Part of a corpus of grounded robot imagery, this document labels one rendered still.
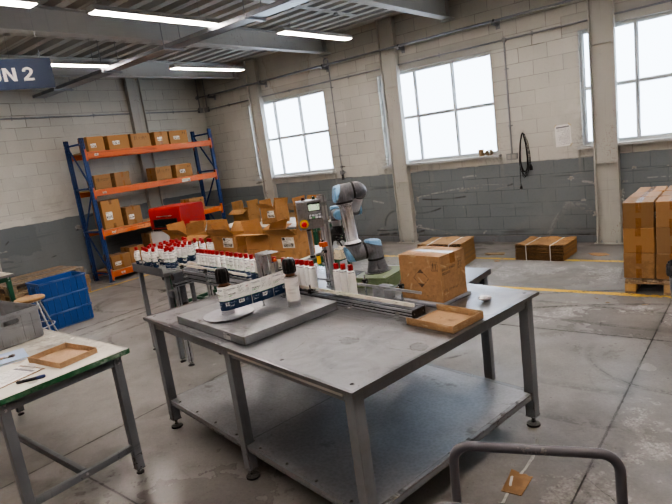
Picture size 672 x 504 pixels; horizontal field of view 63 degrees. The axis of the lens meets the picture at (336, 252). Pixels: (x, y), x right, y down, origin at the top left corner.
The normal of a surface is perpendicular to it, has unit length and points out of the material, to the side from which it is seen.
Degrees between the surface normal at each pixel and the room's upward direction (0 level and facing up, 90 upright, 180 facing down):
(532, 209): 90
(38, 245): 90
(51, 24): 90
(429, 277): 90
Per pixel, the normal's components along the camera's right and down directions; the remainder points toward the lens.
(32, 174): 0.78, 0.01
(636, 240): -0.60, 0.22
